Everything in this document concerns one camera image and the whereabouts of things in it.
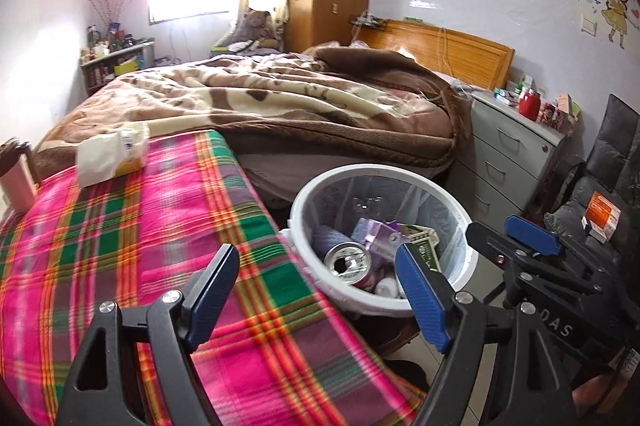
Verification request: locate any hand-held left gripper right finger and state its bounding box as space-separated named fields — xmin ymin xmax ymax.
xmin=395 ymin=243 xmax=576 ymax=426

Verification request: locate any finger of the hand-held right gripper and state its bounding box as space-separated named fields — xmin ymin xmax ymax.
xmin=504 ymin=214 xmax=566 ymax=257
xmin=465 ymin=220 xmax=561 ymax=279

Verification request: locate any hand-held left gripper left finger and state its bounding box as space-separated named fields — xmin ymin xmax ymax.
xmin=55 ymin=243 xmax=241 ymax=426

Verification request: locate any white purple medicine box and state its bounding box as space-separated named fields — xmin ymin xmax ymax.
xmin=370 ymin=233 xmax=408 ymax=263

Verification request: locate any red drink can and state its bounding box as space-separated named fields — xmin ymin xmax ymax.
xmin=324 ymin=242 xmax=373 ymax=285

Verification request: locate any purple drink carton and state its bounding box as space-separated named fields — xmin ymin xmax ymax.
xmin=350 ymin=217 xmax=396 ymax=247

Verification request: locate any pale lavender towel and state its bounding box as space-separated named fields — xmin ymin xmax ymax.
xmin=312 ymin=226 xmax=353 ymax=257

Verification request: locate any white trash bin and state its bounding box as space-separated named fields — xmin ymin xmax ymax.
xmin=289 ymin=163 xmax=480 ymax=317

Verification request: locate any orange white box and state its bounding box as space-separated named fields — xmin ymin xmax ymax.
xmin=581 ymin=191 xmax=623 ymax=237

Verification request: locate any pink green plaid blanket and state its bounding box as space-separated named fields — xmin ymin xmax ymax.
xmin=0 ymin=130 xmax=431 ymax=426

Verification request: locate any grey nightstand with drawers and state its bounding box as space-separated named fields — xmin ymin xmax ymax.
xmin=452 ymin=90 xmax=566 ymax=227

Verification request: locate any red patterned box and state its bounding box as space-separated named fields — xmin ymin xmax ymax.
xmin=537 ymin=102 xmax=573 ymax=135

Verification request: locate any black cushioned chair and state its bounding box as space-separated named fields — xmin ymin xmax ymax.
xmin=520 ymin=93 xmax=640 ymax=267

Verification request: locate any red jar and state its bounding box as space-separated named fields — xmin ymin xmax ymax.
xmin=518 ymin=88 xmax=541 ymax=119

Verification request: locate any green white medicine box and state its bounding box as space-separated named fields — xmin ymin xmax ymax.
xmin=492 ymin=86 xmax=521 ymax=107

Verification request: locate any yellow tissue pack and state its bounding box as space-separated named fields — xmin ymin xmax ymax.
xmin=75 ymin=122 xmax=151 ymax=187

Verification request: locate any wooden headboard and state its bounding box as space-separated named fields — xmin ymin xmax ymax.
xmin=357 ymin=18 xmax=516 ymax=92

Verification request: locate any brown patterned blanket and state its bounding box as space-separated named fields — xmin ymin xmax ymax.
xmin=37 ymin=46 xmax=473 ymax=187

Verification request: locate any pink mug with brown lid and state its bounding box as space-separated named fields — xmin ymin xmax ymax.
xmin=0 ymin=138 xmax=43 ymax=211

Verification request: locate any cluttered grey shelf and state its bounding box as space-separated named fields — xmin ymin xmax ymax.
xmin=80 ymin=40 xmax=156 ymax=95

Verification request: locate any brown teddy bear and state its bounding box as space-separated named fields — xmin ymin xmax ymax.
xmin=227 ymin=10 xmax=281 ymax=51

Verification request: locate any dried branches bouquet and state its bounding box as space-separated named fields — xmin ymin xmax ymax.
xmin=89 ymin=0 xmax=136 ymax=26

